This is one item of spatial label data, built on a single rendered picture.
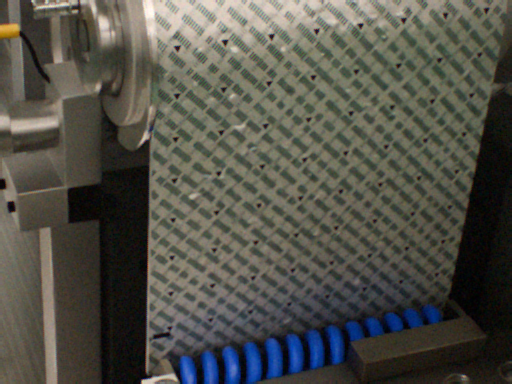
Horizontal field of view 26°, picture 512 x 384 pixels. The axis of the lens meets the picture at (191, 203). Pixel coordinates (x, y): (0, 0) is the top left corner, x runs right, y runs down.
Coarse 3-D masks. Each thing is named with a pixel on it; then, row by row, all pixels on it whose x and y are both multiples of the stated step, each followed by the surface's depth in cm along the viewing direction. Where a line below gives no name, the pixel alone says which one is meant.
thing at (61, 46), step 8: (56, 16) 86; (64, 16) 84; (56, 24) 86; (64, 24) 85; (56, 32) 86; (64, 32) 83; (56, 40) 87; (64, 40) 83; (56, 48) 87; (64, 48) 84; (56, 56) 87; (64, 56) 84; (72, 56) 83
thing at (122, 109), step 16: (128, 0) 63; (128, 16) 63; (128, 32) 64; (128, 48) 65; (128, 64) 65; (128, 80) 66; (112, 96) 70; (128, 96) 66; (112, 112) 70; (128, 112) 67
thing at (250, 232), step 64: (320, 128) 70; (384, 128) 72; (448, 128) 74; (192, 192) 70; (256, 192) 71; (320, 192) 73; (384, 192) 75; (448, 192) 77; (192, 256) 72; (256, 256) 74; (320, 256) 76; (384, 256) 78; (448, 256) 81; (192, 320) 75; (256, 320) 78; (320, 320) 80
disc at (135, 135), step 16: (144, 0) 62; (144, 16) 62; (144, 32) 63; (144, 48) 63; (144, 64) 64; (144, 80) 64; (144, 96) 65; (144, 112) 65; (112, 128) 73; (128, 128) 69; (144, 128) 66; (128, 144) 70; (144, 144) 67
